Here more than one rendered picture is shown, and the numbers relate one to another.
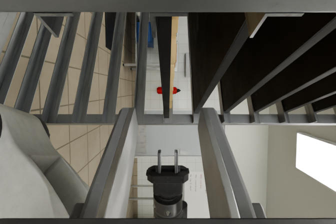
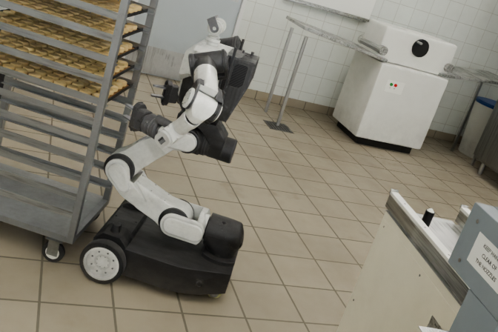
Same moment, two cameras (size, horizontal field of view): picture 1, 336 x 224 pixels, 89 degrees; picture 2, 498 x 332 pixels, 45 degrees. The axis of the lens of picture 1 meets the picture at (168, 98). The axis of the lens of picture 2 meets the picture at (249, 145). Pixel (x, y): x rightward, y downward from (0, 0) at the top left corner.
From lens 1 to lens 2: 244 cm
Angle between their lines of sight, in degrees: 26
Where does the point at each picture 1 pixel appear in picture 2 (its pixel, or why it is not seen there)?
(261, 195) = not seen: outside the picture
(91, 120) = (123, 129)
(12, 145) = (125, 150)
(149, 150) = not seen: hidden behind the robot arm
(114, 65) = (87, 107)
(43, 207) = (145, 141)
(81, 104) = (111, 133)
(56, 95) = (102, 147)
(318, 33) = not seen: hidden behind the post
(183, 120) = (137, 74)
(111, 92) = (107, 113)
